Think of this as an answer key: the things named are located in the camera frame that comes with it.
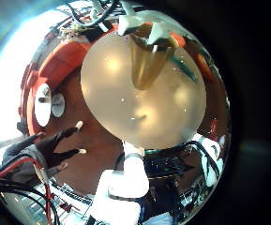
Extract white cluttered shelf rack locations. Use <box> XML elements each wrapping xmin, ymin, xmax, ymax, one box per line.
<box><xmin>31</xmin><ymin>180</ymin><xmax>96</xmax><ymax>221</ymax></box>

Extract potted plant with pale flowers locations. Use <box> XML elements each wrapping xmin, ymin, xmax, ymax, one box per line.
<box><xmin>59</xmin><ymin>26</ymin><xmax>90</xmax><ymax>44</ymax></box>

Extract red cable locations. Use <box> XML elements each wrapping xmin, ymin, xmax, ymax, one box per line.
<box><xmin>0</xmin><ymin>156</ymin><xmax>54</xmax><ymax>225</ymax></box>

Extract gold metal cone vase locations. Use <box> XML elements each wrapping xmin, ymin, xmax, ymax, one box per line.
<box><xmin>128</xmin><ymin>32</ymin><xmax>175</xmax><ymax>92</ymax></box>

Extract black looped cable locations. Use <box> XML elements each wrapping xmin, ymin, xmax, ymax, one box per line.
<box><xmin>67</xmin><ymin>0</ymin><xmax>121</xmax><ymax>28</ymax></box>

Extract black equipment desk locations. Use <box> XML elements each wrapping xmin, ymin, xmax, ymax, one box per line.
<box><xmin>143</xmin><ymin>147</ymin><xmax>202</xmax><ymax>195</ymax></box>

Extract black planter box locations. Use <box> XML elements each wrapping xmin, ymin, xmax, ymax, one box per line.
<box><xmin>84</xmin><ymin>21</ymin><xmax>112</xmax><ymax>43</ymax></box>

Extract white cable connector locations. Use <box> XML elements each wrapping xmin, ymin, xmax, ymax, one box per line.
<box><xmin>33</xmin><ymin>162</ymin><xmax>49</xmax><ymax>186</ymax></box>

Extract black cable bundle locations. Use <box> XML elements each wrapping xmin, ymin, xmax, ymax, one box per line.
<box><xmin>0</xmin><ymin>177</ymin><xmax>60</xmax><ymax>225</ymax></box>

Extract red low curved bench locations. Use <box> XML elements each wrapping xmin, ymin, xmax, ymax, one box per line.
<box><xmin>17</xmin><ymin>64</ymin><xmax>50</xmax><ymax>136</ymax></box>

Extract seated person in gray top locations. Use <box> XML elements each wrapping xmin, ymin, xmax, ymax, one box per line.
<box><xmin>0</xmin><ymin>120</ymin><xmax>88</xmax><ymax>188</ymax></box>

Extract white oval dishes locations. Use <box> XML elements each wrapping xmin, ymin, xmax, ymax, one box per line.
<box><xmin>34</xmin><ymin>82</ymin><xmax>53</xmax><ymax>128</ymax></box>

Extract red curved sofa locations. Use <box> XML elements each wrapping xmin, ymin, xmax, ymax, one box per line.
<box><xmin>39</xmin><ymin>40</ymin><xmax>93</xmax><ymax>92</ymax></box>

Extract small white round side table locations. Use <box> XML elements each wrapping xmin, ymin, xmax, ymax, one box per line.
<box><xmin>51</xmin><ymin>92</ymin><xmax>67</xmax><ymax>119</ymax></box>

